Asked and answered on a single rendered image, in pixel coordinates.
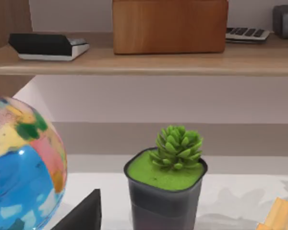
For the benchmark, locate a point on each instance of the black and white calculator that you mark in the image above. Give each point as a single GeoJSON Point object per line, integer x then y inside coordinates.
{"type": "Point", "coordinates": [46, 46]}

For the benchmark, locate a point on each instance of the green plant in grey pot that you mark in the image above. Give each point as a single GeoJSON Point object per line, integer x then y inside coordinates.
{"type": "Point", "coordinates": [165, 184]}

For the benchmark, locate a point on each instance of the brown wooden box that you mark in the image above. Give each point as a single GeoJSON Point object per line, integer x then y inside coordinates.
{"type": "Point", "coordinates": [169, 26]}

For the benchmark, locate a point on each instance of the grey calculator with black keys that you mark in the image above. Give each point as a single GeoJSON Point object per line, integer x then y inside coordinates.
{"type": "Point", "coordinates": [246, 34]}

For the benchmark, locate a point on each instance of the dark grey rounded box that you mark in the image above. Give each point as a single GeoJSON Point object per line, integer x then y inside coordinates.
{"type": "Point", "coordinates": [286, 21]}

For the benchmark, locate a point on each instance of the colourful globe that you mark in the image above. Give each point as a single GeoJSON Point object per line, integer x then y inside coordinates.
{"type": "Point", "coordinates": [21, 165]}

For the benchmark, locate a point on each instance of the wooden shelf unit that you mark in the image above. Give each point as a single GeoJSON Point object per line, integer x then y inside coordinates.
{"type": "Point", "coordinates": [139, 62]}

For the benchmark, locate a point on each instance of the yellow wooden piece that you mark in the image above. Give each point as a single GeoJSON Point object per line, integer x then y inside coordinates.
{"type": "Point", "coordinates": [276, 216]}

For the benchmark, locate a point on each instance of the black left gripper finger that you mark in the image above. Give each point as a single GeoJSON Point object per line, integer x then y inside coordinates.
{"type": "Point", "coordinates": [87, 214]}

